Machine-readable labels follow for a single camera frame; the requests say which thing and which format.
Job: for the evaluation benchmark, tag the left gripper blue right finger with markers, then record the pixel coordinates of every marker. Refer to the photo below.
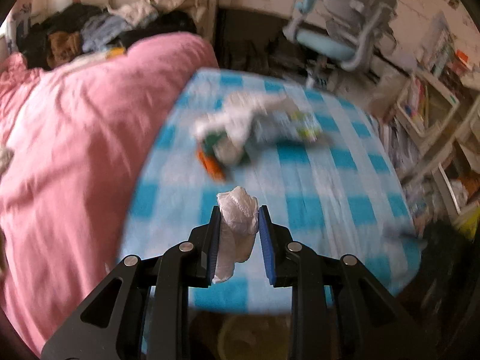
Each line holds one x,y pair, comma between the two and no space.
267,235

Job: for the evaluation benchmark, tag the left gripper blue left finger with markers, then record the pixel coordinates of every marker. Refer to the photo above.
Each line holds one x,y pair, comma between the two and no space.
213,240

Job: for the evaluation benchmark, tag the white tissue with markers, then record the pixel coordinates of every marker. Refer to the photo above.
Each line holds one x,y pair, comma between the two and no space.
239,225

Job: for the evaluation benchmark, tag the orange peel long piece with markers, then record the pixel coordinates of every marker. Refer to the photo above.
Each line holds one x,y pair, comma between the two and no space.
211,166

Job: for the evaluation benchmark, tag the white plastic bag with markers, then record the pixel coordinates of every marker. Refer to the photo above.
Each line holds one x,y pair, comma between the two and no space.
238,129

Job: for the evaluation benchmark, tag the blue tissue pack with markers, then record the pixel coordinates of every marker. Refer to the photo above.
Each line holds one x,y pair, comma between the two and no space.
283,126

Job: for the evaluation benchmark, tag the white paper sheet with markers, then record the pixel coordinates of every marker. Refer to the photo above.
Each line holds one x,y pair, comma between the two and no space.
246,103

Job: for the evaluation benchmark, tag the yellow trash bin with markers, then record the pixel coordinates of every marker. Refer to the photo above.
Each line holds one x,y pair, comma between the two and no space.
244,336

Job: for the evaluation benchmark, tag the blue checkered tablecloth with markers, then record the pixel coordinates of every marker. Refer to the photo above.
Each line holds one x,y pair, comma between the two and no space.
339,197

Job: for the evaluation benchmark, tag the pink duvet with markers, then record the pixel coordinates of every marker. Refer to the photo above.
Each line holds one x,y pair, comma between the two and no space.
79,138

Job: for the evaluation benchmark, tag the yellow book on bed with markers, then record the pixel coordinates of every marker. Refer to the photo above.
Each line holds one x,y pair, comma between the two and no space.
99,56

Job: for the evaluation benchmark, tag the white book shelf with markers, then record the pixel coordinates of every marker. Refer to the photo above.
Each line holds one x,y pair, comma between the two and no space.
431,133

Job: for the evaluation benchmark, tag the grey blue office chair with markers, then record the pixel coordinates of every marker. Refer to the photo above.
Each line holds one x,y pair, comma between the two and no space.
354,30

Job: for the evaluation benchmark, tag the pile of dark clothes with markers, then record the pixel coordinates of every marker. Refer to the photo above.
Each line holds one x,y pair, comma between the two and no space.
84,29

